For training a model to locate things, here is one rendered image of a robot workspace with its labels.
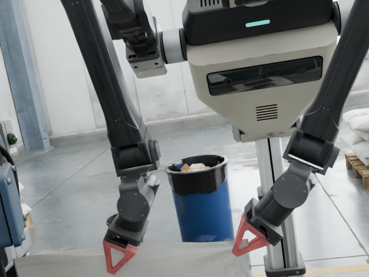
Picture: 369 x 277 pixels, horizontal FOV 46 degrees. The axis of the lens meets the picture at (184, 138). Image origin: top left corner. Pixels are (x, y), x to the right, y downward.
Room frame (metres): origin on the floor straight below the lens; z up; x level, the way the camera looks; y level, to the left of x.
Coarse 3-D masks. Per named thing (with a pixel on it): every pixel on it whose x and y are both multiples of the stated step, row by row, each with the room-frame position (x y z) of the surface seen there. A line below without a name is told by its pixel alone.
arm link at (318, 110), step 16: (368, 0) 0.63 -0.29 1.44; (352, 16) 0.65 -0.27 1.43; (368, 16) 0.63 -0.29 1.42; (352, 32) 0.65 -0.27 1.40; (368, 32) 0.64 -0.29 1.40; (336, 48) 0.67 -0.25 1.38; (352, 48) 0.65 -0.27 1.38; (368, 48) 0.65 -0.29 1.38; (336, 64) 0.67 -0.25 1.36; (352, 64) 0.66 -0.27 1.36; (336, 80) 0.68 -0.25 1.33; (352, 80) 0.67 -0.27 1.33; (320, 96) 0.70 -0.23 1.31; (336, 96) 0.68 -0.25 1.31; (320, 112) 0.70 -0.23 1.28; (336, 112) 0.69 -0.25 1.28; (304, 128) 0.72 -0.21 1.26; (320, 128) 0.71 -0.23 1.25; (336, 128) 0.70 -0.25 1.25; (304, 144) 0.73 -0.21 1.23; (320, 144) 0.72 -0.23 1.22; (320, 160) 0.72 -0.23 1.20
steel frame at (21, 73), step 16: (0, 0) 9.06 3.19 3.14; (16, 0) 9.11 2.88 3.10; (0, 16) 9.07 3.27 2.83; (16, 16) 8.95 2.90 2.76; (0, 32) 8.97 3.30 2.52; (16, 32) 9.04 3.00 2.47; (16, 48) 9.05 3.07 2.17; (16, 64) 9.06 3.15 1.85; (16, 80) 9.07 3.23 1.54; (32, 80) 9.02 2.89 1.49; (16, 96) 9.04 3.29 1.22; (32, 96) 8.88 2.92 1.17; (32, 112) 9.04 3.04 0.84; (304, 112) 8.07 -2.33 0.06; (32, 128) 9.05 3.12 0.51; (32, 144) 9.06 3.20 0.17; (48, 144) 9.10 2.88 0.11
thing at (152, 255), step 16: (32, 256) 0.86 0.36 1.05; (48, 256) 0.85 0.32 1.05; (64, 256) 0.84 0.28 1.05; (80, 256) 0.82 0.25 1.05; (96, 256) 0.81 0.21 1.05; (112, 256) 0.80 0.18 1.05; (144, 256) 0.79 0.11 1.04; (160, 256) 0.78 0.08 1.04; (176, 256) 0.78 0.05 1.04; (192, 256) 0.78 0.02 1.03; (208, 256) 0.78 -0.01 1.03; (224, 256) 0.78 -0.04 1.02; (240, 256) 0.77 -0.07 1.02; (16, 272) 0.86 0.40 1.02; (32, 272) 0.86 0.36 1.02; (48, 272) 0.85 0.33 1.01; (64, 272) 0.84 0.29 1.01; (80, 272) 0.82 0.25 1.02; (96, 272) 0.81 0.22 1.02; (128, 272) 0.79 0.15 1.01; (144, 272) 0.79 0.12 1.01; (160, 272) 0.78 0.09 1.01; (176, 272) 0.78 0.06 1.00; (192, 272) 0.78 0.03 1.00; (208, 272) 0.78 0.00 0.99; (224, 272) 0.78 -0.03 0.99; (240, 272) 0.77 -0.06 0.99
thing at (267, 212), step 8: (256, 200) 0.81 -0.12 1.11; (264, 200) 0.75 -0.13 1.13; (272, 200) 0.74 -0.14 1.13; (256, 208) 0.76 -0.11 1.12; (264, 208) 0.74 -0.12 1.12; (272, 208) 0.73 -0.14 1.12; (280, 208) 0.73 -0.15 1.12; (288, 208) 0.73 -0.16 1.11; (256, 216) 0.72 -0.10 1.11; (264, 216) 0.74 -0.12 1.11; (272, 216) 0.73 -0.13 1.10; (280, 216) 0.73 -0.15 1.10; (256, 224) 0.71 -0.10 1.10; (264, 224) 0.71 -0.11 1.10; (272, 224) 0.73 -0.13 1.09; (280, 224) 0.74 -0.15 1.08; (272, 232) 0.71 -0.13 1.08; (280, 232) 0.72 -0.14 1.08; (280, 240) 0.71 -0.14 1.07
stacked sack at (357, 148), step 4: (356, 144) 3.99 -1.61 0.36; (360, 144) 3.92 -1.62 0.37; (364, 144) 3.87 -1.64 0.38; (368, 144) 3.83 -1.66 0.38; (352, 148) 3.96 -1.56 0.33; (356, 148) 3.88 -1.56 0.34; (360, 148) 3.81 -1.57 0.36; (364, 148) 3.76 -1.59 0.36; (368, 148) 3.72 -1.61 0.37; (356, 152) 3.82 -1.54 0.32; (360, 152) 3.74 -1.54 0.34; (364, 152) 3.69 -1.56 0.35; (368, 152) 3.67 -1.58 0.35; (360, 156) 3.72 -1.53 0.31; (364, 156) 3.65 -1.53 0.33; (368, 156) 3.64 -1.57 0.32
